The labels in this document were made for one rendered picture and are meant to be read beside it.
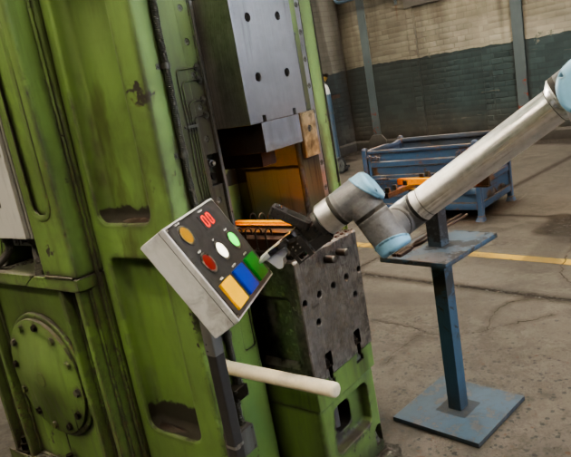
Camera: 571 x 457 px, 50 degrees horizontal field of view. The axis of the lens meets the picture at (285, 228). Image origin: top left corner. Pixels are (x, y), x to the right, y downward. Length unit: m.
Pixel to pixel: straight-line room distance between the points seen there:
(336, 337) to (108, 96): 1.12
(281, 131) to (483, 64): 8.17
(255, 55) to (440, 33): 8.53
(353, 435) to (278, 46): 1.43
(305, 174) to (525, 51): 7.76
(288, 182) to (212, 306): 1.04
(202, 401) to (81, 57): 1.18
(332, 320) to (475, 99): 8.26
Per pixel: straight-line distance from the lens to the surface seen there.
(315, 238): 1.62
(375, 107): 11.24
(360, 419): 2.53
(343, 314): 2.24
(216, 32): 1.98
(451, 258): 2.36
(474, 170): 1.58
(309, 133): 2.37
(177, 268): 1.46
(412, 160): 5.84
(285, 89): 2.08
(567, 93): 1.36
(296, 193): 2.40
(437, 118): 10.59
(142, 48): 1.87
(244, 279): 1.58
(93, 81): 2.14
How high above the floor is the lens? 1.48
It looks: 13 degrees down
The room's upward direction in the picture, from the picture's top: 10 degrees counter-clockwise
